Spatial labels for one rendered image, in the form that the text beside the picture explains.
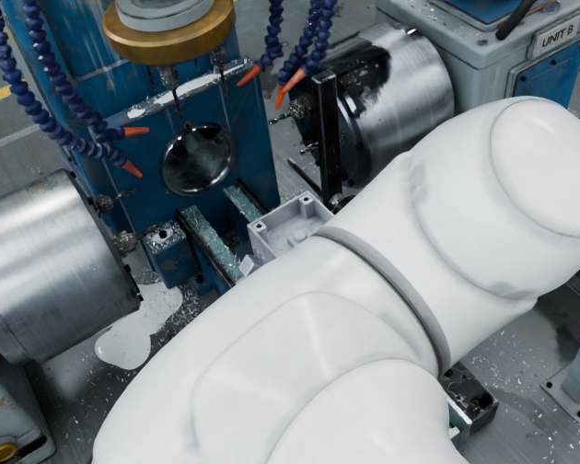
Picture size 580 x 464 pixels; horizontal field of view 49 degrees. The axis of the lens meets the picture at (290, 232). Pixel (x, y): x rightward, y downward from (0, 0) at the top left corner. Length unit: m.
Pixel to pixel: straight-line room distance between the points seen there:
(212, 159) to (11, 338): 0.46
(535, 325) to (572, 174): 0.88
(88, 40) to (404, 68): 0.51
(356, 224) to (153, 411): 0.13
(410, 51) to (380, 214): 0.80
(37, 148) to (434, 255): 1.44
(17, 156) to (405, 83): 0.99
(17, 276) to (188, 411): 0.65
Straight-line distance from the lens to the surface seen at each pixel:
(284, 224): 0.87
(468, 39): 1.12
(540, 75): 1.23
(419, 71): 1.09
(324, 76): 0.88
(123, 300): 0.95
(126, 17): 0.88
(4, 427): 1.05
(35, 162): 1.64
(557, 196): 0.29
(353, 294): 0.29
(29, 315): 0.92
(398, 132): 1.06
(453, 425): 0.92
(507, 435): 1.06
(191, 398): 0.28
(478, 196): 0.29
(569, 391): 1.10
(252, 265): 0.86
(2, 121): 3.35
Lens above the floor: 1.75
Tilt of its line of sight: 48 degrees down
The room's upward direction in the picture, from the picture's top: 9 degrees counter-clockwise
